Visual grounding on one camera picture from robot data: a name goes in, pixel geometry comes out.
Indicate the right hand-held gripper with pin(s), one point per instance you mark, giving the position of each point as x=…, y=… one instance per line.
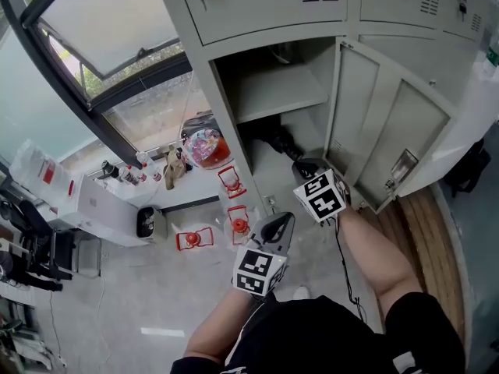
x=321, y=195

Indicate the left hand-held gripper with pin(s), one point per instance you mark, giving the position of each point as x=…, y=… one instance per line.
x=257, y=271

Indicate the grey metal locker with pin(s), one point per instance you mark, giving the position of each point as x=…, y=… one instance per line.
x=273, y=10

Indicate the person's right forearm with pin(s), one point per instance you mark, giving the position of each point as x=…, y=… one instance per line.
x=378, y=259

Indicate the person's left forearm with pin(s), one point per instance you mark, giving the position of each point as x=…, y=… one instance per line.
x=214, y=325

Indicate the grey locker door with latch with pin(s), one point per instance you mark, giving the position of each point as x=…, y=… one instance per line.
x=390, y=131

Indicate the person's white shoe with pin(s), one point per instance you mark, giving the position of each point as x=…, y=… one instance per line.
x=301, y=292

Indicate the pink patterned backpack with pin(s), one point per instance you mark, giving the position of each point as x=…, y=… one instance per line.
x=208, y=150

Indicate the person's black clothing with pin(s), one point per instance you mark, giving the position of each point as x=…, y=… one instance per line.
x=312, y=337

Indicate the brown cloth bag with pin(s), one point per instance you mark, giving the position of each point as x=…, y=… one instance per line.
x=173, y=168

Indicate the grey waste bin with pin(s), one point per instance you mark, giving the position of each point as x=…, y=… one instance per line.
x=150, y=224

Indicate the black bag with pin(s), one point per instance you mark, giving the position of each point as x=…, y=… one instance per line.
x=200, y=121

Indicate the white bottles with red labels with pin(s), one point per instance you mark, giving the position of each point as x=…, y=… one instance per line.
x=144, y=170

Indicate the black backpack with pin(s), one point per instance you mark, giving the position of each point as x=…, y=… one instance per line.
x=468, y=168

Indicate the white carton box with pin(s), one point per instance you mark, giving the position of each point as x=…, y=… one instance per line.
x=101, y=212

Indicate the black drink bottle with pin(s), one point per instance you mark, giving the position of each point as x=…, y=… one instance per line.
x=110, y=168

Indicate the clear bottle green label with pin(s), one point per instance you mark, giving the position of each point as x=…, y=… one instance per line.
x=492, y=53

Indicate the black office chair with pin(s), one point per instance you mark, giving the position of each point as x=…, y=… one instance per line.
x=43, y=240

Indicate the clear water jugs red label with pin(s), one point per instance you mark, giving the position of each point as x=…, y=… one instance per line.
x=39, y=168

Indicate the white wall socket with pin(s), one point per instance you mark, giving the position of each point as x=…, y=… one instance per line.
x=271, y=202

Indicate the black window frame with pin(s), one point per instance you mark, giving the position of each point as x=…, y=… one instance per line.
x=105, y=127

